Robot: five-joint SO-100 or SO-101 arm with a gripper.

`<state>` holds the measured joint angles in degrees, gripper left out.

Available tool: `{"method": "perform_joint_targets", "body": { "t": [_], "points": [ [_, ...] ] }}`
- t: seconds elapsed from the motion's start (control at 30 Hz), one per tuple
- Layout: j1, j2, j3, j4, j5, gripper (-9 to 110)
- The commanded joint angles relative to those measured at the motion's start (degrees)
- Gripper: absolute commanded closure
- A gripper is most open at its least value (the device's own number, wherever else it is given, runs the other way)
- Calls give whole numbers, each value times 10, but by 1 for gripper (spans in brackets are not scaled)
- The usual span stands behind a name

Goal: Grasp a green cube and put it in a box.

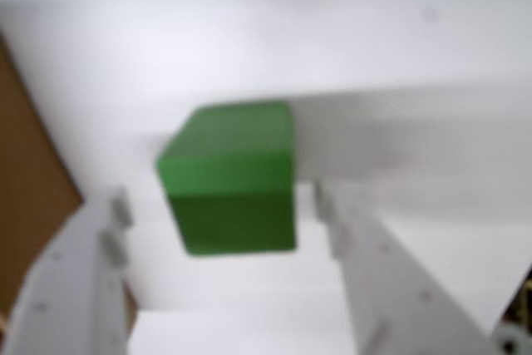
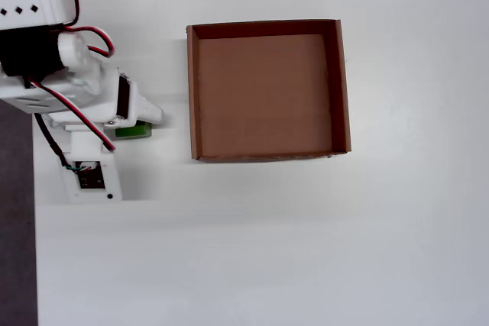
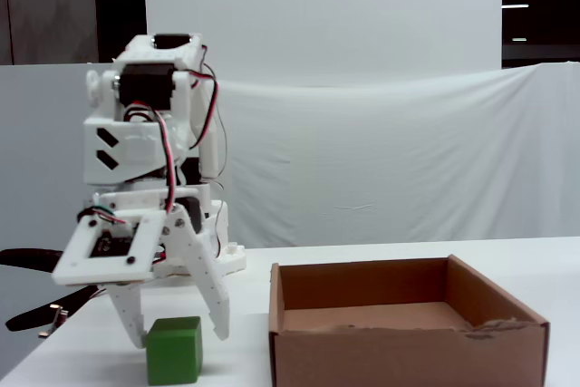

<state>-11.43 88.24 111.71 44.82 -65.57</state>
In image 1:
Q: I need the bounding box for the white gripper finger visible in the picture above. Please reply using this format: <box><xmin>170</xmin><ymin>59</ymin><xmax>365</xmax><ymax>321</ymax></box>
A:
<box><xmin>0</xmin><ymin>184</ymin><xmax>138</xmax><ymax>355</ymax></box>
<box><xmin>313</xmin><ymin>180</ymin><xmax>506</xmax><ymax>355</ymax></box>

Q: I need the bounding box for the green cube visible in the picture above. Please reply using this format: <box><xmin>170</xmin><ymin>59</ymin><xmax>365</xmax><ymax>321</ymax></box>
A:
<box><xmin>155</xmin><ymin>99</ymin><xmax>298</xmax><ymax>257</ymax></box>

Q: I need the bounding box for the brown cardboard box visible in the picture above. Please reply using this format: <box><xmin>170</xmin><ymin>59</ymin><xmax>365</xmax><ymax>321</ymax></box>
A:
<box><xmin>0</xmin><ymin>30</ymin><xmax>138</xmax><ymax>331</ymax></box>

